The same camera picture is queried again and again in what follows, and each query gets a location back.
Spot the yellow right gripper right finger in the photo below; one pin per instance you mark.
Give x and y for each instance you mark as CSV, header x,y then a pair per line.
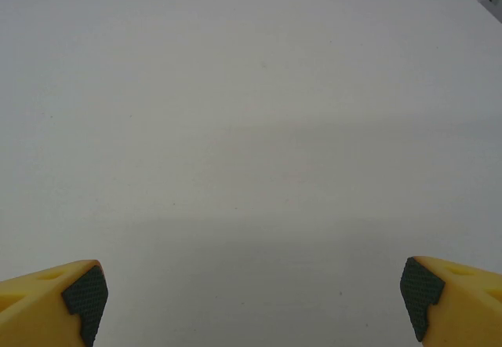
x,y
463,307

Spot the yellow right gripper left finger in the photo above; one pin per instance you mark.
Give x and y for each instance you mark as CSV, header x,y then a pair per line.
x,y
35,307

